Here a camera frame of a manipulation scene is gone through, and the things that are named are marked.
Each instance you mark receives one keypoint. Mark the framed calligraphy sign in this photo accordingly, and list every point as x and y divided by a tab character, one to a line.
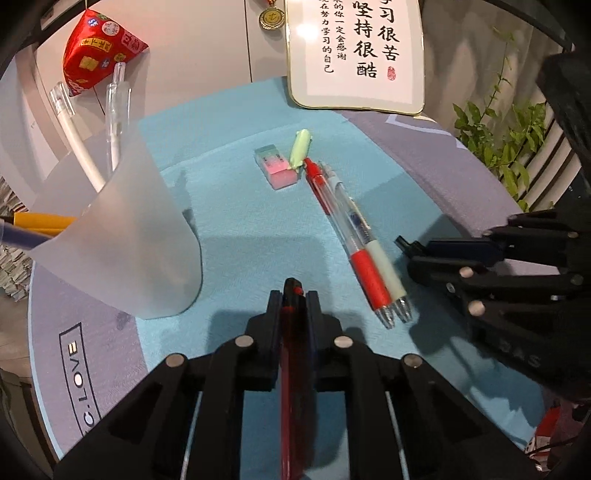
355	87

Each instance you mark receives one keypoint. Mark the green highlighter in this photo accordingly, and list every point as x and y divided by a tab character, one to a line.
300	147

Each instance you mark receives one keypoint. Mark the gold medal with ribbon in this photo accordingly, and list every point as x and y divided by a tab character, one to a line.
271	17

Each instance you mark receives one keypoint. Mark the frosted plastic cup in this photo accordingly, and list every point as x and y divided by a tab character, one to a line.
138	230

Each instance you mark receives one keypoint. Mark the yellow pen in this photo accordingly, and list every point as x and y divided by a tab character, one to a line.
46	220

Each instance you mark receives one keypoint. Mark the tall pile of books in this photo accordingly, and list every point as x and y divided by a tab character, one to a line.
11	267

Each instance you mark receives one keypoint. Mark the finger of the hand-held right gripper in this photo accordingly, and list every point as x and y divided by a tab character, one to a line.
508	286
466	249

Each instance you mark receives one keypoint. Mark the red gel pen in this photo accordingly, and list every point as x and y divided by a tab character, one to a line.
292	369
364	272

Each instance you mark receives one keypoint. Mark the green potted plant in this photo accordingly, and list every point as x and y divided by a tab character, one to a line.
512	138

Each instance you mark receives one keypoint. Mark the pink and green eraser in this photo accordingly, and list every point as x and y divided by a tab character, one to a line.
277	166

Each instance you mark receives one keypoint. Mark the grey and teal printed tablecloth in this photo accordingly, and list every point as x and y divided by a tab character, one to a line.
258	240

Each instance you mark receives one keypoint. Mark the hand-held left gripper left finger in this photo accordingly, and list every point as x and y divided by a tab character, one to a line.
184	415

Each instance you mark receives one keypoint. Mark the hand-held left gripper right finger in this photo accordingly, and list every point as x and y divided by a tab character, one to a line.
392	415

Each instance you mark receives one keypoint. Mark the red pyramid hanging ornament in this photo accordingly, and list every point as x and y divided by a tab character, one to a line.
101	50

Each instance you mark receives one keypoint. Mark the clear pen with white grip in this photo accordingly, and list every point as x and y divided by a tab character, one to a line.
383	263

